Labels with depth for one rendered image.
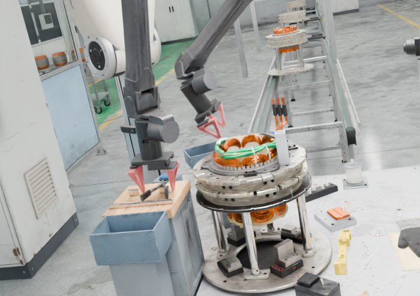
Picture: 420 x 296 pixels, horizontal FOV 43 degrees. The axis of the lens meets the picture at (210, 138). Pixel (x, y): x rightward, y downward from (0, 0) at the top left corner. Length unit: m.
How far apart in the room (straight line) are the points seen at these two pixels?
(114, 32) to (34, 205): 2.22
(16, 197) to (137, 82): 2.40
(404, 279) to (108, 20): 1.11
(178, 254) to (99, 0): 0.79
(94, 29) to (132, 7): 0.49
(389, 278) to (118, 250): 0.70
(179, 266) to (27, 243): 2.34
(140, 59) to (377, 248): 0.86
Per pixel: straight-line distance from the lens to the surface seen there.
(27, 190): 3.73
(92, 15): 1.71
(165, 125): 1.30
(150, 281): 1.36
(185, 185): 1.50
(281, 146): 1.41
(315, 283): 1.42
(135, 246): 1.31
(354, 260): 1.59
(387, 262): 1.57
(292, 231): 1.66
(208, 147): 1.85
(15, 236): 3.64
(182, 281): 1.46
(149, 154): 1.38
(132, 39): 1.29
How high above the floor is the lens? 1.58
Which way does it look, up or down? 16 degrees down
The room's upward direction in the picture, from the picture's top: 11 degrees counter-clockwise
